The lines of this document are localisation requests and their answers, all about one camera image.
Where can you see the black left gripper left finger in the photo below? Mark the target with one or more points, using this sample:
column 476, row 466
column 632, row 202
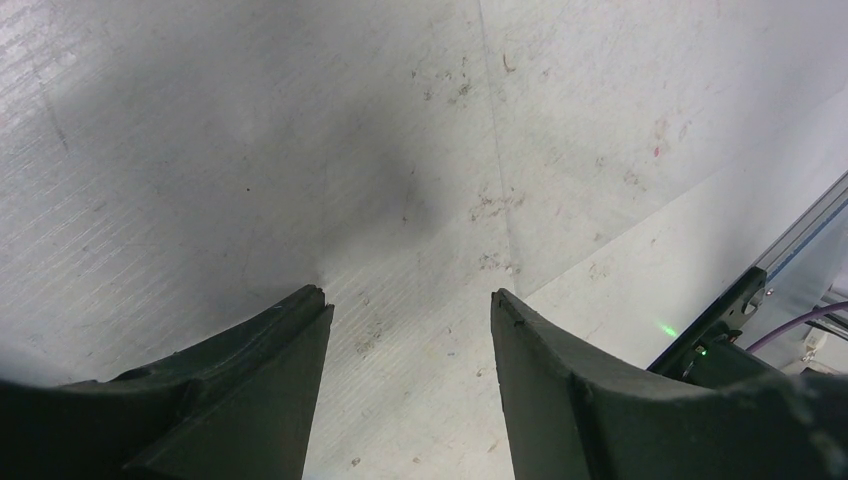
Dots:
column 238, row 405

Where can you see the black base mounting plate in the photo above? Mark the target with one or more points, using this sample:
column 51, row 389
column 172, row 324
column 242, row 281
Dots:
column 706, row 353

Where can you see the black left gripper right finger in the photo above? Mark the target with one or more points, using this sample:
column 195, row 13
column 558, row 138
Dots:
column 573, row 411

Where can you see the aluminium table edge rail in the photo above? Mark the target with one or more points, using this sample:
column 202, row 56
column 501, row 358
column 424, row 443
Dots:
column 818, row 217

